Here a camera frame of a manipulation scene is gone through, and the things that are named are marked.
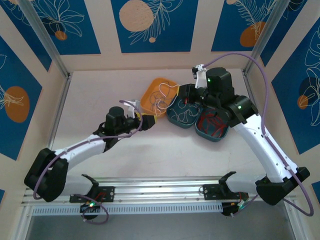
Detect white slotted cable duct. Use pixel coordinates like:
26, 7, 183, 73
31, 202, 224, 216

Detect white cable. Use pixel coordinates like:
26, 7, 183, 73
152, 82, 180, 113
171, 103, 201, 125

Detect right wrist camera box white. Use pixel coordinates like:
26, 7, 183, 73
191, 64, 209, 89

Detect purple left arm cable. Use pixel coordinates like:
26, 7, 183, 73
33, 99, 145, 225

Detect aluminium frame leg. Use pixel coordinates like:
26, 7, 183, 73
283, 199, 305, 240
13, 204, 33, 240

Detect red cable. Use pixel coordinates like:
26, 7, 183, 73
198, 111, 230, 138
199, 112, 230, 139

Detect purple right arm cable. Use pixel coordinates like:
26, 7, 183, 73
204, 52, 315, 218

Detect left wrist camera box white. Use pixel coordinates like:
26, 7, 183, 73
126, 99, 141, 118

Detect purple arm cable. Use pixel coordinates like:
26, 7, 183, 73
33, 99, 145, 225
204, 52, 315, 218

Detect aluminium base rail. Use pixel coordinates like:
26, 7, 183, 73
21, 176, 298, 207

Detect orange plastic bin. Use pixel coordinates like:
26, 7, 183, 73
139, 77, 180, 119

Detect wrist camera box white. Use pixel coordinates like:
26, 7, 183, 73
191, 64, 209, 89
126, 99, 141, 118

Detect small teal plastic bin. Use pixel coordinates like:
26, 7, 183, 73
194, 107, 231, 143

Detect aluminium frame post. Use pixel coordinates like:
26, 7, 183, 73
18, 0, 72, 78
242, 0, 292, 75

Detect large teal plastic bin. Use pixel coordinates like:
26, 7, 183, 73
166, 84, 207, 130

